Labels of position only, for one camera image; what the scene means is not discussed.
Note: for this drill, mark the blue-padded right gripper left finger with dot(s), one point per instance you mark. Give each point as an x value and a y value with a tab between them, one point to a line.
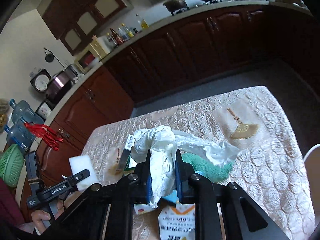
143	189

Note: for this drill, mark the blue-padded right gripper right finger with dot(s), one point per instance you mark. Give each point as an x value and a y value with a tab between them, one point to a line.
183	171

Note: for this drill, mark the white rainbow medicine box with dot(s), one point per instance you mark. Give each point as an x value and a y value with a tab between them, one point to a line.
126	164

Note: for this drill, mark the white tissue paper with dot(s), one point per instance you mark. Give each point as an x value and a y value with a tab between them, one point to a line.
163	142

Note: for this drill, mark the orange white snack bag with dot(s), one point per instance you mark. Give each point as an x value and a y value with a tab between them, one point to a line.
177	223

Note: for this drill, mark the kitchen scale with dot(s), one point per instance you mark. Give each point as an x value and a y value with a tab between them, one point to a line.
40	81

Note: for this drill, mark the person's left hand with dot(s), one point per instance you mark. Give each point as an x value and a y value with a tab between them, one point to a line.
39	216

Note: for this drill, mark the green towel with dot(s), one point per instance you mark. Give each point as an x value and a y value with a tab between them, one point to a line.
214	173

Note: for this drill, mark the green colander basket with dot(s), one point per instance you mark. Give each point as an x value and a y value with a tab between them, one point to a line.
11	165

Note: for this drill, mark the white sponge block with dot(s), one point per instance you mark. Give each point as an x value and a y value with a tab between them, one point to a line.
83	171

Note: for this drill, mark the red tassel decoration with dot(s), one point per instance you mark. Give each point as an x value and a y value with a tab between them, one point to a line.
48	135

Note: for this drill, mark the blue water jug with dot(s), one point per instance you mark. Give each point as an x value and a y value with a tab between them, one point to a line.
20	136
22	110

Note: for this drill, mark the beige embroidered tablecloth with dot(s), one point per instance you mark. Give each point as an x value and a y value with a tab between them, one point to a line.
269	167

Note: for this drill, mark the rice cooker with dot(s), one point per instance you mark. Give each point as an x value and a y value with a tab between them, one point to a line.
60	84

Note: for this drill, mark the cream microwave oven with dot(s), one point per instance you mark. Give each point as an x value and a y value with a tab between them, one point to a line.
91	55

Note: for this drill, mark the dark soy sauce bottle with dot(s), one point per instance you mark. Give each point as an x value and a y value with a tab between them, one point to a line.
116	36

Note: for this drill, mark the yellow oil bottle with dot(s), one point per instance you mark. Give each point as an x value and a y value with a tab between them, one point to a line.
143	24

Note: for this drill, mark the dark cooking pot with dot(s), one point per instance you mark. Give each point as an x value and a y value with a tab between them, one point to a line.
175	5

